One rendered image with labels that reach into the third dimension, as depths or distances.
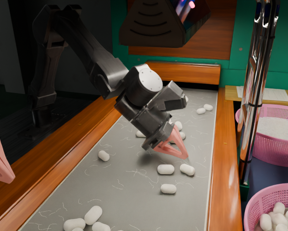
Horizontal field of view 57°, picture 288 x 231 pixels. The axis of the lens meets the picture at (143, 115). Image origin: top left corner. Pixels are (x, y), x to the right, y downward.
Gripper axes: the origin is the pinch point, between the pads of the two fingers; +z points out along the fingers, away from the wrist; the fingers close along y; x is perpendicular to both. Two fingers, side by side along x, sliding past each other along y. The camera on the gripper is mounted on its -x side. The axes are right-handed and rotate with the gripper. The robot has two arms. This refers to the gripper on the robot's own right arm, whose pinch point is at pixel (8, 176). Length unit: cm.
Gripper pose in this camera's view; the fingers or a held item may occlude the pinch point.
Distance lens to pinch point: 44.2
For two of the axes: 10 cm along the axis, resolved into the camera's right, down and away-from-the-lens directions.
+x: -6.2, 6.3, 4.7
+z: 7.4, 6.7, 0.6
